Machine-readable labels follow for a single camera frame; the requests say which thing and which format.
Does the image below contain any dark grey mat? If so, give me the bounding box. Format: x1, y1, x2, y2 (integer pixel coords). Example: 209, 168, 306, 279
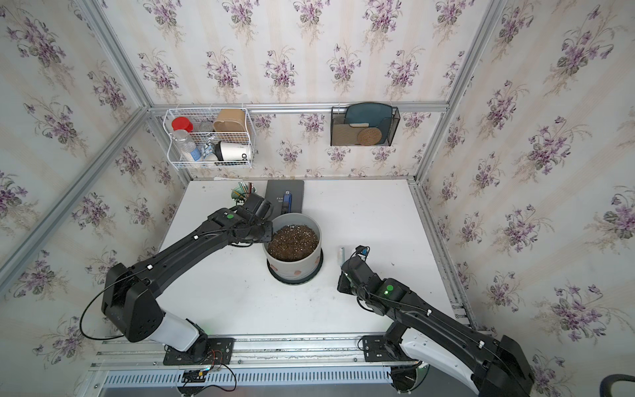
266, 180, 304, 218

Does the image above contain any white wire wall basket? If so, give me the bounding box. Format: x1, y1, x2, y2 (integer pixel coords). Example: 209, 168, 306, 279
162, 107, 256, 170

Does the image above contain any white ceramic pot with soil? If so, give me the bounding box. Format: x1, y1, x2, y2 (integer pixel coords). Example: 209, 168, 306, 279
263, 213, 322, 261

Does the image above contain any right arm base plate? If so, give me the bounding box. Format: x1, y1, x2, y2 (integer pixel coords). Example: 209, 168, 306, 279
357, 335, 407, 362

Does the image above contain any blue black utility knife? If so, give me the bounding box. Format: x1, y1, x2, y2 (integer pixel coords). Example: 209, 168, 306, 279
281, 190, 293, 214

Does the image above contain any black mesh wall organizer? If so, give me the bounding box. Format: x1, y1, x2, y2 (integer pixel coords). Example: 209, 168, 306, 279
330, 105, 401, 147

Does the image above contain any red lidded jar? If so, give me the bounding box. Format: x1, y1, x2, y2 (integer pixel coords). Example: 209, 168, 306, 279
171, 117, 193, 133

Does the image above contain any teal plate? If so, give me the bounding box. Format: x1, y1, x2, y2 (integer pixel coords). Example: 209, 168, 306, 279
345, 102, 393, 145

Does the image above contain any clear plastic bottle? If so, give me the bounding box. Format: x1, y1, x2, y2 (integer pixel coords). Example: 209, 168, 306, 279
173, 129, 202, 162

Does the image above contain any small circuit board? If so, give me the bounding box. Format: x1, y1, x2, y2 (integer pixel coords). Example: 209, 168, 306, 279
181, 370, 209, 385

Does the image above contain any round cork coaster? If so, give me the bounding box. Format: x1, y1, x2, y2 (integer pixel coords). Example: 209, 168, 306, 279
357, 127, 383, 147

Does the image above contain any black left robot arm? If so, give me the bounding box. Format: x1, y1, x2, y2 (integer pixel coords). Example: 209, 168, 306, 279
101, 194, 273, 352

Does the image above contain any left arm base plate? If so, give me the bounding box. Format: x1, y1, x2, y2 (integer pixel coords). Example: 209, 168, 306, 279
163, 337, 236, 367

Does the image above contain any green pen holder cup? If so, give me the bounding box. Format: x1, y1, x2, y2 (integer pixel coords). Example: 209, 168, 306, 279
231, 182, 256, 204

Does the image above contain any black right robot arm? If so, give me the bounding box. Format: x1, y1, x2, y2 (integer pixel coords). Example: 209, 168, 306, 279
337, 255, 535, 396

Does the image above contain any dark green pot saucer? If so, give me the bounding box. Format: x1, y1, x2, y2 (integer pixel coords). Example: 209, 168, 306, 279
266, 248, 323, 286

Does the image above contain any white black cup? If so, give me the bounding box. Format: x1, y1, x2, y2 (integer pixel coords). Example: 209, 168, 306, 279
214, 142, 252, 162

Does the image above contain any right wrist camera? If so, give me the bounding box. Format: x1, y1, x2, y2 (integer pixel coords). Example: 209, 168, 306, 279
354, 246, 370, 261

